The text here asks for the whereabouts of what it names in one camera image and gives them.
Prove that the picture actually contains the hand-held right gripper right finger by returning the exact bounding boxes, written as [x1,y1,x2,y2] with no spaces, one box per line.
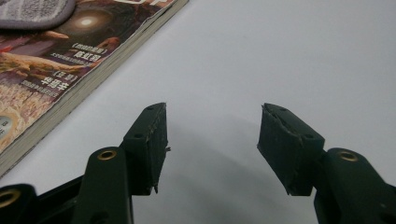
[257,103,326,197]

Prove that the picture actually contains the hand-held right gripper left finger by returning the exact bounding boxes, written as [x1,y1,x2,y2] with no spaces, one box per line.
[120,102,171,196]

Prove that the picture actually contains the glossy illustrated magazine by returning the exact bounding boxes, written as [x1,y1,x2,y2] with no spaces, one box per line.
[0,0,190,178]

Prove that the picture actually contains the pale purple striped towel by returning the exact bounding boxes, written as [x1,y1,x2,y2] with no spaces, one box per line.
[0,0,77,31]

